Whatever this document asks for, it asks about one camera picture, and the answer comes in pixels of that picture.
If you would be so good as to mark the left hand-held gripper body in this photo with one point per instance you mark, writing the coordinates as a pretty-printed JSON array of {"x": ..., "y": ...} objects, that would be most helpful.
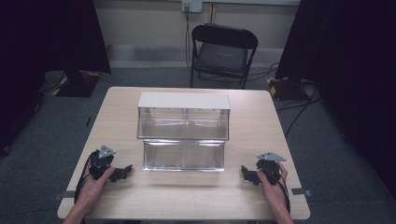
[{"x": 100, "y": 163}]

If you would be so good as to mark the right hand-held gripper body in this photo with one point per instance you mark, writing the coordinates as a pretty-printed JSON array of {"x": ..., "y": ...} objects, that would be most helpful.
[{"x": 269, "y": 166}]

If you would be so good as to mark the person's right hand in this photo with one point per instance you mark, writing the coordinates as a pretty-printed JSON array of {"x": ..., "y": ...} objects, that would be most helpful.
[{"x": 274, "y": 189}]

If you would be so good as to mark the person's left hand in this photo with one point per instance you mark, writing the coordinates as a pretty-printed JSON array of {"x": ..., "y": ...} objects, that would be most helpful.
[{"x": 93, "y": 186}]

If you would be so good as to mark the grey tape strip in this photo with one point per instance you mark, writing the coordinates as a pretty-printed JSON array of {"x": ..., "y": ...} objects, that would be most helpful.
[
  {"x": 301, "y": 191},
  {"x": 63, "y": 195}
]

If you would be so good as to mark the clear acrylic drawer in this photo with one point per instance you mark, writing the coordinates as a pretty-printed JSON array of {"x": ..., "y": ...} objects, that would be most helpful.
[{"x": 183, "y": 155}]

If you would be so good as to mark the clear storage box white top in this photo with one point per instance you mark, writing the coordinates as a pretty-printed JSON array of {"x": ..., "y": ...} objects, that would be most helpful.
[{"x": 183, "y": 118}]

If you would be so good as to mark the black stand base striped tape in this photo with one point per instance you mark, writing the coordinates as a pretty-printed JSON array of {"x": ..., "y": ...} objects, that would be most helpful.
[
  {"x": 77, "y": 84},
  {"x": 285, "y": 88}
]

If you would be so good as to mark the black folding chair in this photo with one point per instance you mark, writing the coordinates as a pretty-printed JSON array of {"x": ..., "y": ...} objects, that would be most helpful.
[{"x": 222, "y": 56}]

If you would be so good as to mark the black curtain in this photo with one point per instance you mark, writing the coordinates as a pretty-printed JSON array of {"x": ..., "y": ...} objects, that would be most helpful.
[
  {"x": 351, "y": 77},
  {"x": 46, "y": 46}
]

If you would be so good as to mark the white wall outlet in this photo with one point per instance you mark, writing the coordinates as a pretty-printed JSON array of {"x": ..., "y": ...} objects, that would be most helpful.
[{"x": 191, "y": 5}]

